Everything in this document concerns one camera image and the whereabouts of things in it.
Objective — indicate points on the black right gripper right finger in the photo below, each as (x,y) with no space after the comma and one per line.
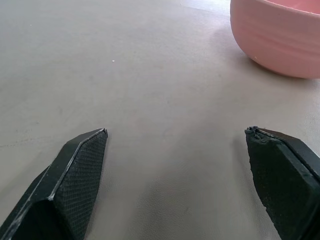
(282,180)

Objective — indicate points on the pink bowl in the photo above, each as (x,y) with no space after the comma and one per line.
(277,35)

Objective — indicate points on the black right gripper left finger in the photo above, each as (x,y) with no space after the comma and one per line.
(65,185)

